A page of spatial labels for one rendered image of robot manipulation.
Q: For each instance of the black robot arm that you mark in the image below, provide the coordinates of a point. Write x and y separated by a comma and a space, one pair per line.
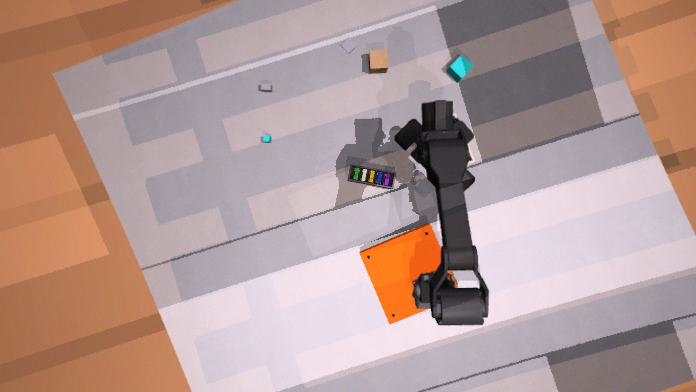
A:
446, 158

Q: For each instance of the small cyan block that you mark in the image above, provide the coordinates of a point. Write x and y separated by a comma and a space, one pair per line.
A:
459, 68

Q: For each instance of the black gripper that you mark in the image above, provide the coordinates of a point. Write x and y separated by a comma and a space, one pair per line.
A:
409, 135

